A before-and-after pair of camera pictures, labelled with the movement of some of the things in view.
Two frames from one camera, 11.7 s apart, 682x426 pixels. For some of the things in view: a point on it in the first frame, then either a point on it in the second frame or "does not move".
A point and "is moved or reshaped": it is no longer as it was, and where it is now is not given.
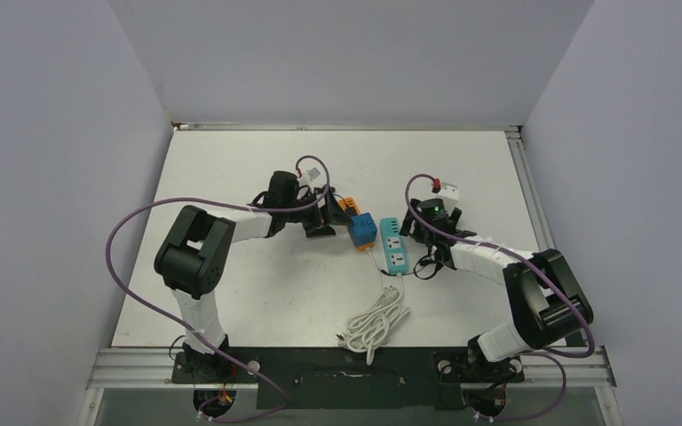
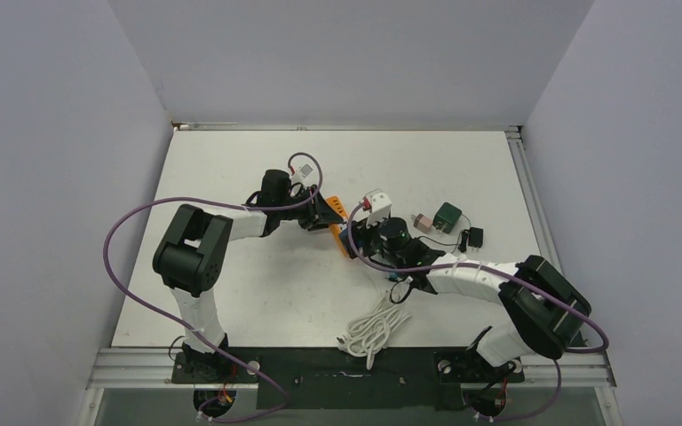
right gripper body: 421,232 → 374,243
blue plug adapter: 364,230 is moved or reshaped
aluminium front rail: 144,368 does not move
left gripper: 329,211 does not move
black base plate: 299,379 does not move
